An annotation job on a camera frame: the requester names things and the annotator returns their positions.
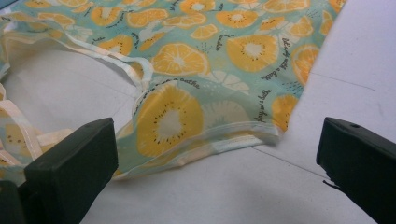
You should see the orange slice print cloth bag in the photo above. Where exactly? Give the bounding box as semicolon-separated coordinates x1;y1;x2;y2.
0;0;347;188

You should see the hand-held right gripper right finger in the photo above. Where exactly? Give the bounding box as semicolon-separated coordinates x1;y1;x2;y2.
316;117;396;224

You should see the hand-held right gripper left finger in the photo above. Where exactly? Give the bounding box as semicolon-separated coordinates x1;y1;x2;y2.
18;117;120;224

